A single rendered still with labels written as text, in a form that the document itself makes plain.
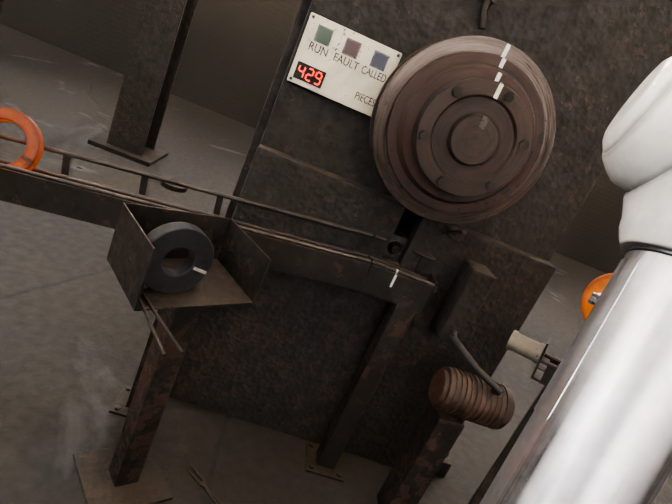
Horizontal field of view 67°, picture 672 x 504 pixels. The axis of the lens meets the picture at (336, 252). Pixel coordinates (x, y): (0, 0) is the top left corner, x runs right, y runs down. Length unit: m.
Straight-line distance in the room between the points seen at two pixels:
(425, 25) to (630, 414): 1.22
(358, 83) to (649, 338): 1.14
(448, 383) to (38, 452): 1.08
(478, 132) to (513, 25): 0.38
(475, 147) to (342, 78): 0.41
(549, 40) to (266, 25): 6.10
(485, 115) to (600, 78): 0.46
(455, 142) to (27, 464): 1.30
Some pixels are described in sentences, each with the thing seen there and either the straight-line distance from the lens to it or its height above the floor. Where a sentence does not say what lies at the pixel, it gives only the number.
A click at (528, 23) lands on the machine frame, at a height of 1.44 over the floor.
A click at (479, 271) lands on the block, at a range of 1.49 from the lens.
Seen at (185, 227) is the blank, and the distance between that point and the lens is 1.05.
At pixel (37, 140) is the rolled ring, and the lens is 1.55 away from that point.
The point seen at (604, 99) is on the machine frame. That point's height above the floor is 1.35.
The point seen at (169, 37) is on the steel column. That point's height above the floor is 0.90.
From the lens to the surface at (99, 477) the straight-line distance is 1.53.
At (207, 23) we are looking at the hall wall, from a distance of 7.56.
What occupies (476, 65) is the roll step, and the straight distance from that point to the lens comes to 1.33.
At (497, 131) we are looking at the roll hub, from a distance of 1.30.
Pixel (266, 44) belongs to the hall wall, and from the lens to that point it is 7.44.
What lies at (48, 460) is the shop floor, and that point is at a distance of 1.56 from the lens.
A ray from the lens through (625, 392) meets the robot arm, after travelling 0.43.
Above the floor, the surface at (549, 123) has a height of 1.23.
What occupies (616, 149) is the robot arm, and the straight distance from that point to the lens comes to 0.48.
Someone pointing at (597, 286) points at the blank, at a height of 0.93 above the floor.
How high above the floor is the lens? 1.13
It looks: 18 degrees down
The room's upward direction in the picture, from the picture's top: 24 degrees clockwise
